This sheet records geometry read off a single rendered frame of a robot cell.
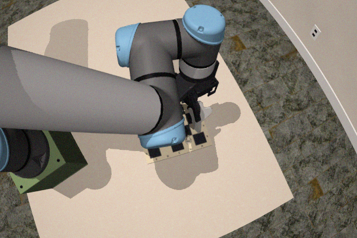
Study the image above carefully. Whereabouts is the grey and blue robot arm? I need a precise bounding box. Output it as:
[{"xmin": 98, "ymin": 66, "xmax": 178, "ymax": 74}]
[{"xmin": 0, "ymin": 4, "xmax": 226, "ymax": 178}]

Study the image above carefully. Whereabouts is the white chess piece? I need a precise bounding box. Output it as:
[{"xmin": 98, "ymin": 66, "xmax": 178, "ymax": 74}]
[{"xmin": 185, "ymin": 135, "xmax": 192, "ymax": 144}]

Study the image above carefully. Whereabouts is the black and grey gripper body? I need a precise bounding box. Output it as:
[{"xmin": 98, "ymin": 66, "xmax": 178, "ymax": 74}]
[{"xmin": 179, "ymin": 60, "xmax": 219, "ymax": 105}]

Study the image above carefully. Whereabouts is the cream and black chessboard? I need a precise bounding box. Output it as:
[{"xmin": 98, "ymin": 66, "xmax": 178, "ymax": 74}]
[{"xmin": 143, "ymin": 100, "xmax": 212, "ymax": 164}]

